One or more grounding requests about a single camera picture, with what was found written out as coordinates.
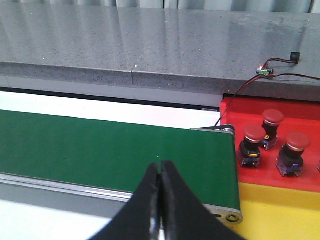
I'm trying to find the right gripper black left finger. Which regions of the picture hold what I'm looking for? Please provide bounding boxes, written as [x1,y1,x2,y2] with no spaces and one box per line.
[91,163,161,240]

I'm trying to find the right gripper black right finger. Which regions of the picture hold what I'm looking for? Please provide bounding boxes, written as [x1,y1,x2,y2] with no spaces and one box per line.
[161,160,243,240]

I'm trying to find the red mushroom push button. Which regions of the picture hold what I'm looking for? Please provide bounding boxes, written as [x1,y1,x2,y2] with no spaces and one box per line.
[260,109,285,151]

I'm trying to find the green conveyor belt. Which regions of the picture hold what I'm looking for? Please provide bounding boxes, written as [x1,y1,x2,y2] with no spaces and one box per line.
[0,110,240,209]

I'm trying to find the yellow plate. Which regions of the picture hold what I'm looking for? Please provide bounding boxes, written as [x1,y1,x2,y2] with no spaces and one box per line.
[227,182,320,240]

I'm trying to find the conveyor end roller pulley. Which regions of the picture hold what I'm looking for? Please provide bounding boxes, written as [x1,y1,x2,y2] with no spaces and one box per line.
[191,124,236,141]

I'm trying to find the red plate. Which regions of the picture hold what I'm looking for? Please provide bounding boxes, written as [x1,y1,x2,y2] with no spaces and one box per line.
[220,97,320,193]

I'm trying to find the small green circuit board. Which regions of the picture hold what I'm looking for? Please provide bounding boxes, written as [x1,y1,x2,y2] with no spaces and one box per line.
[256,65,274,78]

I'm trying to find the grey curtain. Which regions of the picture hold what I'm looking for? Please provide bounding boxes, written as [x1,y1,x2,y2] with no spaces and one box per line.
[11,0,320,14]

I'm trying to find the aluminium conveyor frame rail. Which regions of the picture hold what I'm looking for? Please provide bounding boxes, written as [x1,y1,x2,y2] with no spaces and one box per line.
[0,173,244,224]

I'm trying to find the small black wall socket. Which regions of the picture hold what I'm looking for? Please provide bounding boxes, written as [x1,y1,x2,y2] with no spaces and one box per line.
[290,52,301,65]

